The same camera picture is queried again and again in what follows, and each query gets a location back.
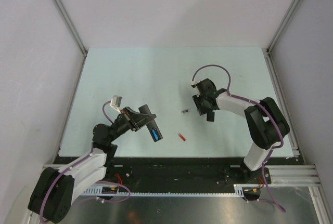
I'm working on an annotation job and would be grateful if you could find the white slotted cable duct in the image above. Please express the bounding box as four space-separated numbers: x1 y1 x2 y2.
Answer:
80 184 261 197

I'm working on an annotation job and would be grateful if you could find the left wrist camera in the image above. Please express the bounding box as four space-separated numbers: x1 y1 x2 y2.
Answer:
110 95 122 113

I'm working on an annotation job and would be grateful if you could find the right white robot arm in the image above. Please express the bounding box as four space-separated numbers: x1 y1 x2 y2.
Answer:
191 78 290 183

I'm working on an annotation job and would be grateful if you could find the left aluminium frame post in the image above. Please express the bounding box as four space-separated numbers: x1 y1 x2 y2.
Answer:
39 0 88 57

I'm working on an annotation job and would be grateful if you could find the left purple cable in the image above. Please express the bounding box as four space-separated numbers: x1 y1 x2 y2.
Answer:
39 100 131 222

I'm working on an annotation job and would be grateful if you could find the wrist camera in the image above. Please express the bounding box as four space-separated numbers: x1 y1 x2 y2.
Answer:
191 80 201 88
110 95 122 113

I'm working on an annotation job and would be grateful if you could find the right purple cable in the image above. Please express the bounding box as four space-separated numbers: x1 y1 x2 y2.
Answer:
191 64 287 213

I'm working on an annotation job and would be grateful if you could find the black battery compartment cover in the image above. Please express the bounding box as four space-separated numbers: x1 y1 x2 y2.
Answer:
206 111 215 122

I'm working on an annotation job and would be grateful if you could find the purple cable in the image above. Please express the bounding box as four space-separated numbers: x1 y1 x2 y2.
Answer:
191 64 287 213
39 100 131 222

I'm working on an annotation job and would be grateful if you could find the black remote control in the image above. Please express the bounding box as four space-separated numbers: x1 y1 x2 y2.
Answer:
138 104 163 142

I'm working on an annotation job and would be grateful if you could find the aluminium frame post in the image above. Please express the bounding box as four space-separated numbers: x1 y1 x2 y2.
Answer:
39 0 88 57
265 0 318 56

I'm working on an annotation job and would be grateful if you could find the blue AAA battery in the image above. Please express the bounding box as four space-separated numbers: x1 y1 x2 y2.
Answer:
151 128 160 141

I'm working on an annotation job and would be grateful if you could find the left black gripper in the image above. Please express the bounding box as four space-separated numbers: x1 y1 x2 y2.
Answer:
108 107 156 143

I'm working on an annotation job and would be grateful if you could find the red orange AAA battery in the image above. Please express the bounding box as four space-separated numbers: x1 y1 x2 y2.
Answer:
178 133 186 141

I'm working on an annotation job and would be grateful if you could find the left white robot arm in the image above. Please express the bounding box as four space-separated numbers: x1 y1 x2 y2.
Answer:
28 104 160 223

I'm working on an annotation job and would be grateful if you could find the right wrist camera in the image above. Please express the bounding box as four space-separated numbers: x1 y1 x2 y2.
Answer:
191 80 201 88

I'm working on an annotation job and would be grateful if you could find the right aluminium frame post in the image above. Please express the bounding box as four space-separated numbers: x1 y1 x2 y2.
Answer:
265 0 318 56

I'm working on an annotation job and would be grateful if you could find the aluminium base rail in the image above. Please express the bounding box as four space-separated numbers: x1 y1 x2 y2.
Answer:
267 165 321 187

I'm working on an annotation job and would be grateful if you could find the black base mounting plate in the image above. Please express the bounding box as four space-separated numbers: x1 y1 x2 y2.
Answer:
104 157 272 194

